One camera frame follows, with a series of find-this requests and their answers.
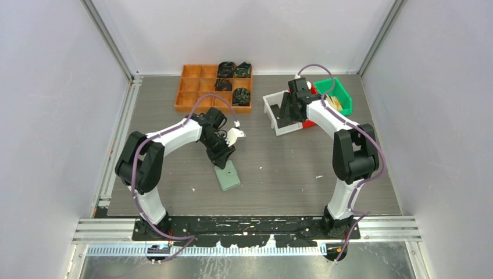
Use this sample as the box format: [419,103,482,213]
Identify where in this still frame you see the orange compartment tray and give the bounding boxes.
[174,63,253,114]

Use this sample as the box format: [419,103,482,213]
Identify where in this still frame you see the tan items in green bin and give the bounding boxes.
[326,95,344,113]

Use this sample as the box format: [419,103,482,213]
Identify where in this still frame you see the black item in white bin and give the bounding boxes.
[274,112,298,129]

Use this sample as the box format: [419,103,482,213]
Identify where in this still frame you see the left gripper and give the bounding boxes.
[200,133,235,169]

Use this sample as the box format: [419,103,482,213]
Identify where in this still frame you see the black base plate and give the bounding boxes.
[132,214,362,249]

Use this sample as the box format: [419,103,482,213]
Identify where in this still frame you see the white bin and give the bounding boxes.
[262,91,303,136]

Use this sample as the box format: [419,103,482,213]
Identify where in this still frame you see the black rolled item back left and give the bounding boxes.
[216,61,237,78]

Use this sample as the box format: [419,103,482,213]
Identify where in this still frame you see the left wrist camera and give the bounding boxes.
[226,127,246,147]

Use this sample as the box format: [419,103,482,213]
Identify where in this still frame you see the black rolled item middle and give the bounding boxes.
[215,78,233,91]

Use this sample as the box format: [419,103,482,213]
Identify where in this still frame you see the black rolled item front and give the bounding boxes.
[232,87,251,106]

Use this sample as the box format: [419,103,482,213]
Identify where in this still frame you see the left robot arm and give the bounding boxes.
[115,108,245,240]

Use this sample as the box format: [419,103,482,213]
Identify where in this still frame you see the black rolled item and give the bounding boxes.
[234,62,252,78]
[232,87,251,106]
[215,78,233,91]
[216,61,237,78]

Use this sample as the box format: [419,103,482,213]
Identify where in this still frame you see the green bin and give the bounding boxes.
[313,77,353,116]

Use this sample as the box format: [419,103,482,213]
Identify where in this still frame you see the black rolled item back right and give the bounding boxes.
[234,62,252,78]

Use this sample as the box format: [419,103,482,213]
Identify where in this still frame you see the red bin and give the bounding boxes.
[288,81,320,127]

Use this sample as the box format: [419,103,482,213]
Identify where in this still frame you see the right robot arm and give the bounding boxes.
[278,77,380,239]

